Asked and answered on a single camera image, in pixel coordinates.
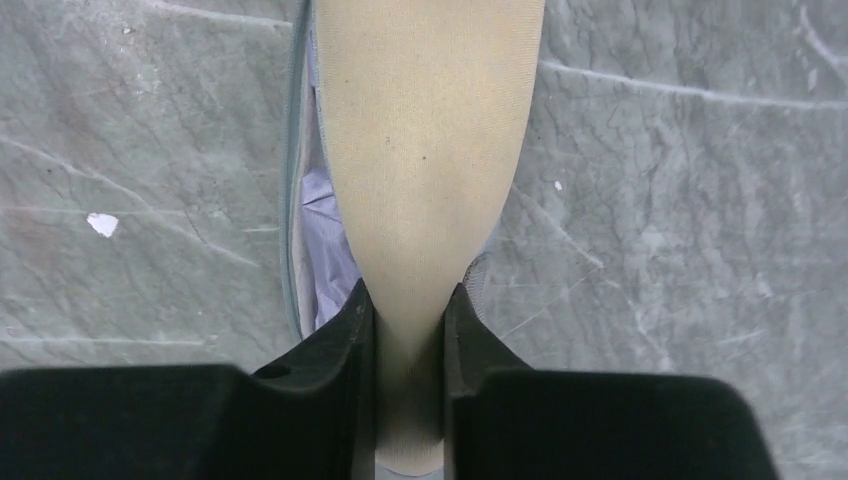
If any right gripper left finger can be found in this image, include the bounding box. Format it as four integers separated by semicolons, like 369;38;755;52
1;283;375;479

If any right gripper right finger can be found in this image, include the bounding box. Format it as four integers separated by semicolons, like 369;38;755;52
443;287;778;480

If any beige umbrella pouch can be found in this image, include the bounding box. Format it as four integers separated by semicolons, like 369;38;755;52
280;1;545;478

